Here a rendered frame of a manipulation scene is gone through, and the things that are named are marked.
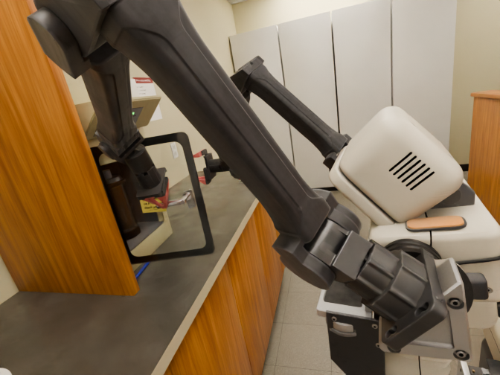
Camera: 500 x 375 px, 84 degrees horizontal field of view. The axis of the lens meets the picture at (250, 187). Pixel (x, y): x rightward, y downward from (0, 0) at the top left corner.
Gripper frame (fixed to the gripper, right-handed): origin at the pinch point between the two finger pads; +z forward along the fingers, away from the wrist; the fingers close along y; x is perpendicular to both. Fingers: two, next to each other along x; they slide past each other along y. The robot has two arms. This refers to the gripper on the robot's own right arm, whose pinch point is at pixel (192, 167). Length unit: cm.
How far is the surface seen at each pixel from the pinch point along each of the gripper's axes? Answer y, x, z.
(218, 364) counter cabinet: -59, 43, -15
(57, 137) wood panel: 24, 49, 9
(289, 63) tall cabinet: 51, -271, -18
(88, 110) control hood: 29, 41, 5
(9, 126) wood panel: 28, 48, 24
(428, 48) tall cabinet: 39, -270, -169
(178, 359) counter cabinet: -36, 60, -15
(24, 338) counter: -26, 67, 25
